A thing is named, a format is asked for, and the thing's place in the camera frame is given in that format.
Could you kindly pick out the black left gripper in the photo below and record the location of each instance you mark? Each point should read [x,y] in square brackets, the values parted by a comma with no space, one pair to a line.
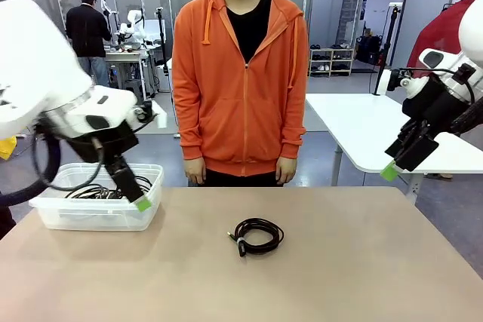
[109,145]

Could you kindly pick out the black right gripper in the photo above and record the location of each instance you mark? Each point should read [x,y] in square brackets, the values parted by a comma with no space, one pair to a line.
[434,107]

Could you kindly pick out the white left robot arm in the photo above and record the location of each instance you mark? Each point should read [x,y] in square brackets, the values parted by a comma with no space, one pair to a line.
[30,54]

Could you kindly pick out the person's left forearm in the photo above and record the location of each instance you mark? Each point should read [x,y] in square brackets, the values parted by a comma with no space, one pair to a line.
[292,129]

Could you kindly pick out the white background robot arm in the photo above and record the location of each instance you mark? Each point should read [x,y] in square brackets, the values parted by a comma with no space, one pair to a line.
[132,16]

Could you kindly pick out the person's right forearm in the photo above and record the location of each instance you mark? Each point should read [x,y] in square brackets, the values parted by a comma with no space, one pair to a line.
[188,129]

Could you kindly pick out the person's right hand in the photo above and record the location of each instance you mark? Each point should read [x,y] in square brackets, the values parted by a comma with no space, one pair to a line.
[195,171]

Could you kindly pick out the person's left hand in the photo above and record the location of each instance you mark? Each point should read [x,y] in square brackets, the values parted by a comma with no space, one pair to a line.
[287,170]

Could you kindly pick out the clear plastic storage box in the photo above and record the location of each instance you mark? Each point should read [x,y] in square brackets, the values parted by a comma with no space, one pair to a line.
[94,220]

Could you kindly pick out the white side desk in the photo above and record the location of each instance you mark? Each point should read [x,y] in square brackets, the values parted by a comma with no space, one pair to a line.
[358,122]

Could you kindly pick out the black equipment cases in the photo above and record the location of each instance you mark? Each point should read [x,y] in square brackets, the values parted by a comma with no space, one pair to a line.
[368,50]

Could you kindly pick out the person in orange hoodie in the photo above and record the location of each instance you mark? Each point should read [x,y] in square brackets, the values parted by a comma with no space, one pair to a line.
[211,111]

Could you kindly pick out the mannequin with red cape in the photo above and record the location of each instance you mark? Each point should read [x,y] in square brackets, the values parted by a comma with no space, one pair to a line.
[434,35]

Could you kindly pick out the white shoe rack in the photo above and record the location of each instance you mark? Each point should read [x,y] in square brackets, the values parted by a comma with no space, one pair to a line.
[332,59]

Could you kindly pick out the yellow object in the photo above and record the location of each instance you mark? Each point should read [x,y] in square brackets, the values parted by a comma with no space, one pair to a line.
[7,150]

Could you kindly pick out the bystander in dark clothes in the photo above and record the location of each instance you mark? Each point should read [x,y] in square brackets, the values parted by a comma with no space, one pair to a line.
[4,224]

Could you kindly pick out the cluttered work desk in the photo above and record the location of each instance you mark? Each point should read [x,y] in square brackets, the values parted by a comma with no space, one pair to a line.
[124,56]

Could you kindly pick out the black tripod stand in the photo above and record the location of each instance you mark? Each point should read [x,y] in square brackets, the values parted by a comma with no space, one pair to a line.
[395,8]

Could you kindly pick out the man in black sweater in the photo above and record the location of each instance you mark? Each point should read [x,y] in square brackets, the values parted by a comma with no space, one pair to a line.
[87,31]

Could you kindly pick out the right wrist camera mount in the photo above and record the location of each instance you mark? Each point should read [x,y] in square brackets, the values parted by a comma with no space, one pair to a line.
[415,86]

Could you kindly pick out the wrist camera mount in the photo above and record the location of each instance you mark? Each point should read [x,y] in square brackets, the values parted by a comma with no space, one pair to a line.
[415,86]
[145,111]

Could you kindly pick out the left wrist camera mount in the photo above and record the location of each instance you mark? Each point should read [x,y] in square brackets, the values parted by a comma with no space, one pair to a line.
[145,111]

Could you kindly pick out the black camera tripod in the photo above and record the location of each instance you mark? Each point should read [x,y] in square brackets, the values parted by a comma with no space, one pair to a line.
[162,43]

